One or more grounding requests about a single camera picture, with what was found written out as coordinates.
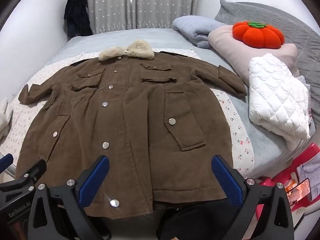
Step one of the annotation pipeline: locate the smartphone on stool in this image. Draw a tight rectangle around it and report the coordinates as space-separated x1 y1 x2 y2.
286 178 311 206

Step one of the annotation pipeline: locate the red plastic stool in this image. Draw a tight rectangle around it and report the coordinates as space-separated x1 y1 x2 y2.
259 143 319 228

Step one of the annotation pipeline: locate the light grey bed blanket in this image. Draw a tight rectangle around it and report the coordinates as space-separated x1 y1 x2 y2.
46 29 293 178

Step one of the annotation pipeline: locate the cherry print white sheet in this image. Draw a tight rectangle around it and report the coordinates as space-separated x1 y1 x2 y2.
1 52 254 176

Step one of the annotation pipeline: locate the white quilted folded blanket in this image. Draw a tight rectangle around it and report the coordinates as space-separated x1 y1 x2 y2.
248 53 310 141

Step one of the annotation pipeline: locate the dark hanging garment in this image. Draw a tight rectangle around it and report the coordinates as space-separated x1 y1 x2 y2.
63 0 93 38

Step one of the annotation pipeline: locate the grey dotted curtain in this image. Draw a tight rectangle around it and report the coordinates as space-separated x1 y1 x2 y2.
87 0 198 34

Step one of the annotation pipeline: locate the orange pumpkin plush cushion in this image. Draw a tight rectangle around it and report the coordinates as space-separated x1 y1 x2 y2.
232 21 285 49

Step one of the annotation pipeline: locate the pink pillow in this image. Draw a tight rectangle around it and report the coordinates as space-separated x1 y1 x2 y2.
208 25 299 85

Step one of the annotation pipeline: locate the grey quilted pillow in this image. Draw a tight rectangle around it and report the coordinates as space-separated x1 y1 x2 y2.
215 0 320 127

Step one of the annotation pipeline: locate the blue-grey folded blanket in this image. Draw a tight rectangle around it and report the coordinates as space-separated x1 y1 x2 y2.
172 15 225 49

